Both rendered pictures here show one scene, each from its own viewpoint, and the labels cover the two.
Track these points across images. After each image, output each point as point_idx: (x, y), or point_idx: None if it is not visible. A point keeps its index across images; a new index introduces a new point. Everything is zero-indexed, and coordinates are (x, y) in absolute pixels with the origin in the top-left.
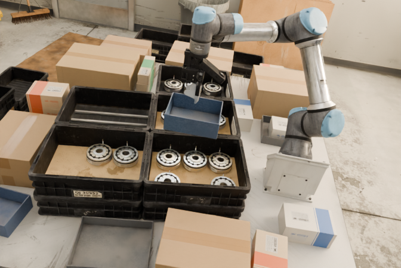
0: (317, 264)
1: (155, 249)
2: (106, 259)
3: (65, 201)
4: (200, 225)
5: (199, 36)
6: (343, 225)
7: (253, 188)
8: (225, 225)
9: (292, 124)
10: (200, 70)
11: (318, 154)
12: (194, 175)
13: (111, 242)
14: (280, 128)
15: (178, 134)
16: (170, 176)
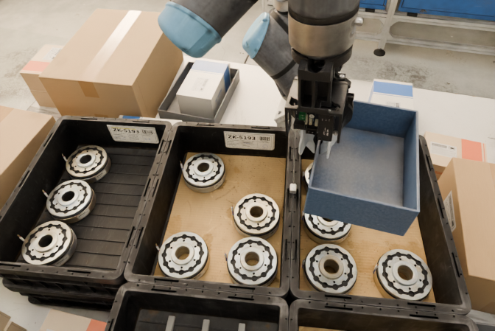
0: (429, 119)
1: (474, 321)
2: None
3: None
4: (489, 225)
5: None
6: (366, 82)
7: None
8: (473, 189)
9: (277, 51)
10: (342, 77)
11: (244, 72)
12: (358, 226)
13: None
14: (210, 90)
15: (296, 231)
16: (387, 265)
